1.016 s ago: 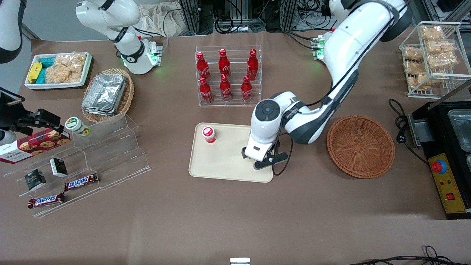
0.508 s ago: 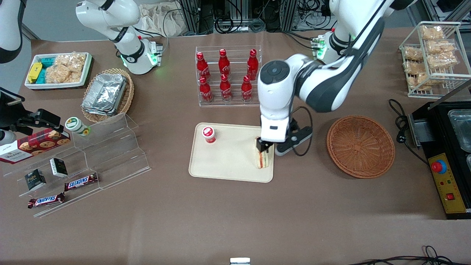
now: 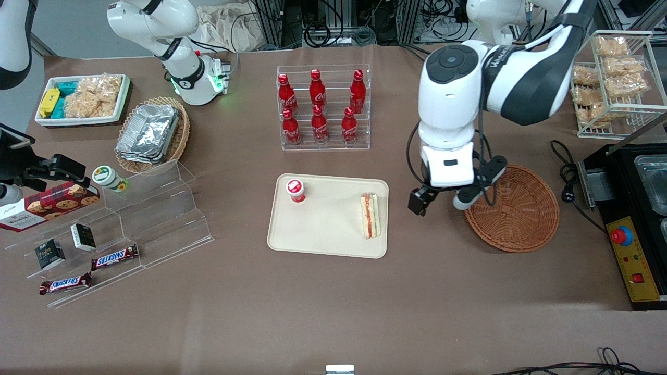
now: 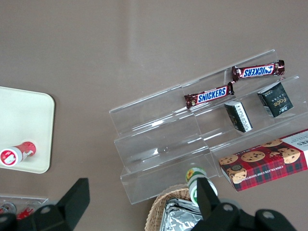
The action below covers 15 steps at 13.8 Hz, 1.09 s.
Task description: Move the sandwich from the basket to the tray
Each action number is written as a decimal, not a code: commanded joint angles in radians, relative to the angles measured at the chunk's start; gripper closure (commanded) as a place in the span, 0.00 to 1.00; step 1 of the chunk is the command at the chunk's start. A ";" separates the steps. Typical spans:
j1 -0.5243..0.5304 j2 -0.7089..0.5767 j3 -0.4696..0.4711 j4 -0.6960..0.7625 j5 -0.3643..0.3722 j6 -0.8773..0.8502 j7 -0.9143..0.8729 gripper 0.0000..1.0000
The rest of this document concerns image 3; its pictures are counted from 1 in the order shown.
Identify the stack of foil trays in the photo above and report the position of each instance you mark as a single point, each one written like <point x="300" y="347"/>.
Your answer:
<point x="148" y="133"/>

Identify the white rectangular snack bin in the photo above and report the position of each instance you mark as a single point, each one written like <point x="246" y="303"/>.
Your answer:
<point x="124" y="99"/>

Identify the clear acrylic stepped shelf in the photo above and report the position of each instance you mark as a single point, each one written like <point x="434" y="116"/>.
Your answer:
<point x="156" y="219"/>

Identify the aluminium frame post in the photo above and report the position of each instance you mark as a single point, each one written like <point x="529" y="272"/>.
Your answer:
<point x="410" y="21"/>
<point x="270" y="23"/>

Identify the small black carton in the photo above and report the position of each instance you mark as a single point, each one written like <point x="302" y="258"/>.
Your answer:
<point x="50" y="254"/>
<point x="83" y="237"/>

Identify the beige plastic tray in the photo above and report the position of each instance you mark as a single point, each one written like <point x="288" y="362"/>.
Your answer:
<point x="328" y="224"/>

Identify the black appliance with yellow panel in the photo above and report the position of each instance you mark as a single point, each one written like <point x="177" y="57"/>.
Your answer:
<point x="620" y="172"/>

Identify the red cola bottle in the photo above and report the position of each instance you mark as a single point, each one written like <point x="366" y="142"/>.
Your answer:
<point x="319" y="127"/>
<point x="357" y="96"/>
<point x="317" y="92"/>
<point x="286" y="96"/>
<point x="291" y="130"/>
<point x="349" y="129"/>

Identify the triangular sandwich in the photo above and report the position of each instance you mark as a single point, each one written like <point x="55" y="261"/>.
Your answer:
<point x="370" y="216"/>

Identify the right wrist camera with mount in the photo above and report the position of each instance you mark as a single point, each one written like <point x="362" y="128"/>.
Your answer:
<point x="10" y="156"/>

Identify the clear acrylic bottle rack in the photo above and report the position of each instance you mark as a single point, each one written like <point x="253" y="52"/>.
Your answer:
<point x="333" y="140"/>

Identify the round brown wicker basket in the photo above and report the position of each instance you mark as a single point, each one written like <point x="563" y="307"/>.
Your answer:
<point x="521" y="213"/>

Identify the beige crumpled cloth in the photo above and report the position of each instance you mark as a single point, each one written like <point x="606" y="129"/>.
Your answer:
<point x="224" y="28"/>

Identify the large rice cracker bag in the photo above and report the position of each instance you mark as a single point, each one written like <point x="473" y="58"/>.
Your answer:
<point x="94" y="99"/>

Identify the yellow snack packet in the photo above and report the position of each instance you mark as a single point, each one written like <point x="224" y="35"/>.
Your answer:
<point x="49" y="101"/>

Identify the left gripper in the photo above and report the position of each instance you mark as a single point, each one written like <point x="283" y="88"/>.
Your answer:
<point x="420" y="199"/>

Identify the oval tan wicker basket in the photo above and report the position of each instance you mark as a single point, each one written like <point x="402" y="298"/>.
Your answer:
<point x="181" y="138"/>

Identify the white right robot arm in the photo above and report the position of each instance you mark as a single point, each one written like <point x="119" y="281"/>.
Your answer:
<point x="182" y="78"/>

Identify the red emergency stop button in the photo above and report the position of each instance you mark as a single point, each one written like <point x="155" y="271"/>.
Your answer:
<point x="621" y="236"/>

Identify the green lidded yoghurt cup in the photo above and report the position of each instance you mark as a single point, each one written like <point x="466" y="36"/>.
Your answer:
<point x="108" y="178"/>

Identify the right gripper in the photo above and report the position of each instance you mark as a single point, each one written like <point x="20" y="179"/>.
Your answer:
<point x="21" y="165"/>

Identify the small rice cracker bag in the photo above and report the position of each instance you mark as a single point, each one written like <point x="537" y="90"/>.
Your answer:
<point x="591" y="114"/>
<point x="586" y="95"/>
<point x="584" y="76"/>
<point x="624" y="66"/>
<point x="612" y="46"/>
<point x="628" y="86"/>

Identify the red lidded small cup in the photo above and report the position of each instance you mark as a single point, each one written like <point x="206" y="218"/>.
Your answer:
<point x="295" y="190"/>

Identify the teal snack packet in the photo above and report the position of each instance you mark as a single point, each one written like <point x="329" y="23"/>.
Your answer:
<point x="66" y="87"/>

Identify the red tartan cookie box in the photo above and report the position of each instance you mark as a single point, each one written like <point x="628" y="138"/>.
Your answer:
<point x="52" y="205"/>

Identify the Snickers chocolate bar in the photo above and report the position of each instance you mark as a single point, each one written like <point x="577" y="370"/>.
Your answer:
<point x="65" y="284"/>
<point x="114" y="257"/>

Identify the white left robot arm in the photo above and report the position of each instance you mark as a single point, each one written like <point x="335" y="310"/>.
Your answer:
<point x="448" y="104"/>

